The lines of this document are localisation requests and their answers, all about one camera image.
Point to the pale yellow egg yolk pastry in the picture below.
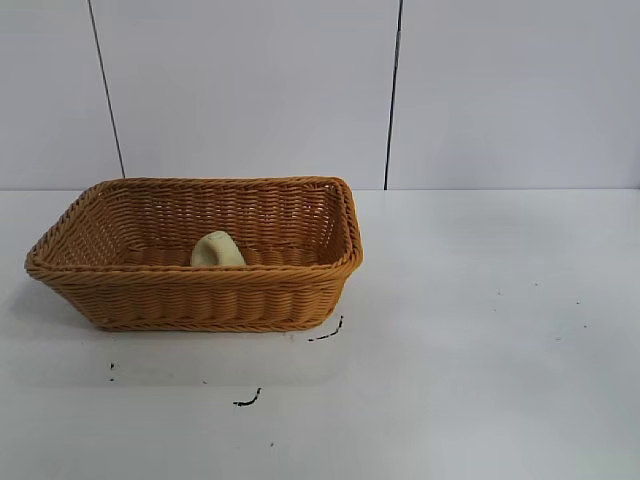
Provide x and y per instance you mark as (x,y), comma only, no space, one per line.
(217,251)

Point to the woven wicker basket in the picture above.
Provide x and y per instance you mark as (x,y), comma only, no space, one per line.
(200,295)

